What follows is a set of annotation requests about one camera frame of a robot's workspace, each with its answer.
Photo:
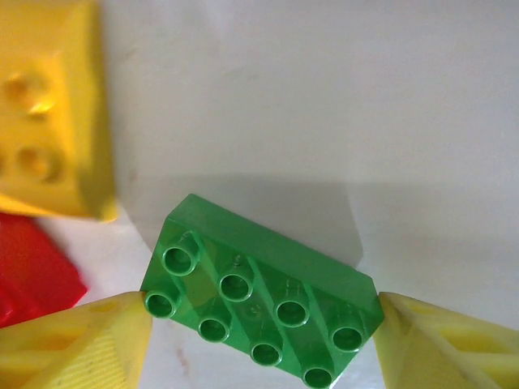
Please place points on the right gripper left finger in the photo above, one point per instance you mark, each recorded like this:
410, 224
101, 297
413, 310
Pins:
69, 352

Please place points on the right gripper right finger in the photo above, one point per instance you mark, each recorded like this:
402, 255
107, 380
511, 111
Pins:
450, 352

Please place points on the red lego brick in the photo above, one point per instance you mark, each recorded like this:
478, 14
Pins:
32, 267

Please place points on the green eight-stud lego brick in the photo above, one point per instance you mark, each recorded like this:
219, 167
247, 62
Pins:
263, 291

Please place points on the yellow lego brick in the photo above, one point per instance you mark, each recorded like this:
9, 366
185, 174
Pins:
48, 113

